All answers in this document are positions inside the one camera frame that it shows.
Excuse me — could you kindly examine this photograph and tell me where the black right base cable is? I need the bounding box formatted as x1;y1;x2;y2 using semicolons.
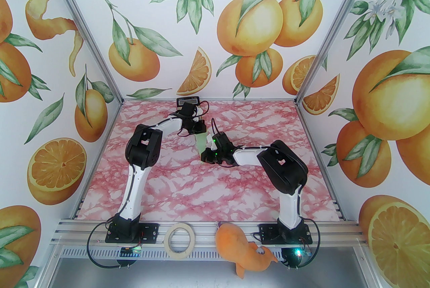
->
281;220;322;270

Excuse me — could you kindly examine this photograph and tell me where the aluminium frame corner post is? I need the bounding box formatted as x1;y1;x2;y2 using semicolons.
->
36;0;124;103
293;0;383;105

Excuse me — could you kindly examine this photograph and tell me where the aluminium front mounting rail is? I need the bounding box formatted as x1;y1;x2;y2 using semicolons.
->
50;219;370;249

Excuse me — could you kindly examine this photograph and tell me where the black base cable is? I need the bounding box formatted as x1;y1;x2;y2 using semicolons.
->
281;220;322;270
86;222;142;270

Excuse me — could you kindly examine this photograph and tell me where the small left controller board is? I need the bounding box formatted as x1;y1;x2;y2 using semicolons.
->
120;246;142;259

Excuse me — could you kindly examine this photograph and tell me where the aluminium table edge rail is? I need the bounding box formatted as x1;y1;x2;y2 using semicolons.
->
297;103;346;221
70;102;123;220

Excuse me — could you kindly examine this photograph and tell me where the light green paper sheet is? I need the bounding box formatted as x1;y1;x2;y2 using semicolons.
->
196;133;208;163

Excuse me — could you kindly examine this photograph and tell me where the beige masking tape roll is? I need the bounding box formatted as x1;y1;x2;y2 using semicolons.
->
165;223;196;259

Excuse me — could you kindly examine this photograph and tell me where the aluminium back edge rail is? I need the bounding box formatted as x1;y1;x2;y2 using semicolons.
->
122;98;297;102

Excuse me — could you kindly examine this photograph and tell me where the black left base cable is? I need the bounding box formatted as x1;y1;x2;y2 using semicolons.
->
86;222;142;270

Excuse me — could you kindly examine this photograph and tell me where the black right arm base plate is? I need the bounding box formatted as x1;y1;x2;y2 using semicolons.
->
259;224;313;245

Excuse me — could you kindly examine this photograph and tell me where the grey desk calculator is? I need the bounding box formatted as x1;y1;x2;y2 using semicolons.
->
176;96;201;110

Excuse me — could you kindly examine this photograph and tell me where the orange plush toy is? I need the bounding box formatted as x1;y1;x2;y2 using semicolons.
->
215;222;279;279

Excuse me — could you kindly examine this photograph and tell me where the right controller board green light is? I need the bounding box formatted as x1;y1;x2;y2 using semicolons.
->
282;247;312;264

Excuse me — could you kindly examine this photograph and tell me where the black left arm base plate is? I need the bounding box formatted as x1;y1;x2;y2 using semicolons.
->
105;223;159;243

